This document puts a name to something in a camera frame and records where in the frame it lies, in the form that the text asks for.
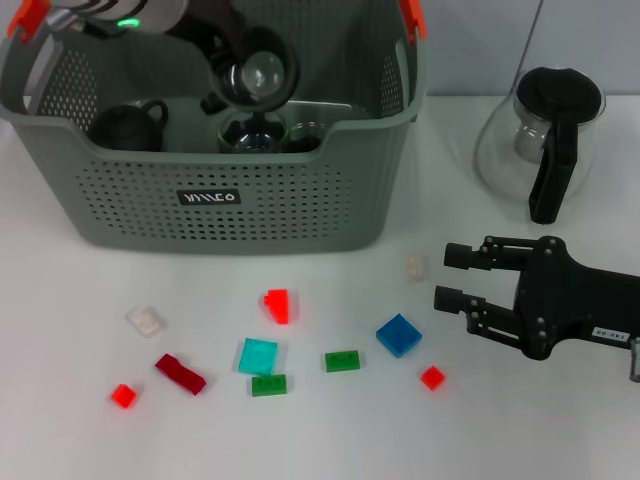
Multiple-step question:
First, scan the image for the red sloped toy brick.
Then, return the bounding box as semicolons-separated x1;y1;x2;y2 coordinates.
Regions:
259;288;292;326

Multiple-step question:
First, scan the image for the dark clay teapot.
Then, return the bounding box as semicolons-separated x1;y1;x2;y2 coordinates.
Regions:
87;98;170;152

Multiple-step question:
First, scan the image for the cyan square toy plate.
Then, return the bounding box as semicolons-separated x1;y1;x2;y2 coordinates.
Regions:
234;338;279;377

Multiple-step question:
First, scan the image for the glass pitcher black lid handle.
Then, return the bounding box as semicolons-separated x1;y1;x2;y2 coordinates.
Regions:
472;64;607;225

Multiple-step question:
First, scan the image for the glass teacup black holder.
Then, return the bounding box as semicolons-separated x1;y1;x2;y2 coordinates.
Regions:
287;121;324;153
201;27;301;117
217;107;292;155

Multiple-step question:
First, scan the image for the green toy brick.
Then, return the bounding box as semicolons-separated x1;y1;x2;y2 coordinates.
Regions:
323;349;361;374
249;373;289;398

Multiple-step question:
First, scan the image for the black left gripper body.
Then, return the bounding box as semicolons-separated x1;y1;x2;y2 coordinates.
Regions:
164;0;251;59

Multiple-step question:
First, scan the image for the dark red long toy brick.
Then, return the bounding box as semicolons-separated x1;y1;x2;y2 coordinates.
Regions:
154;353;207;397

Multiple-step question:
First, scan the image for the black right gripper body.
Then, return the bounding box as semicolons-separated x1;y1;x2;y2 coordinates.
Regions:
516;235;640;362

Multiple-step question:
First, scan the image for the blue square toy plate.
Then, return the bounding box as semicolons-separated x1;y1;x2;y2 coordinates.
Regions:
374;313;424;360

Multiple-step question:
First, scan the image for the white toy brick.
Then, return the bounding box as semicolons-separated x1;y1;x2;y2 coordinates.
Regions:
124;304;166;340
405;252;431;284

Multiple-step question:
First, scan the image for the orange bin handle clip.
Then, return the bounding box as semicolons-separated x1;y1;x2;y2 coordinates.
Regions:
399;0;428;46
7;0;51;39

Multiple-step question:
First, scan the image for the grey perforated plastic storage bin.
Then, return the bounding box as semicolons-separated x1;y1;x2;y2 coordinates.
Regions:
0;0;429;257

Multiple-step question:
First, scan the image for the thin grey background cable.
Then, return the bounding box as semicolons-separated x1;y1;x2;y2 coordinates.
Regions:
510;0;546;89

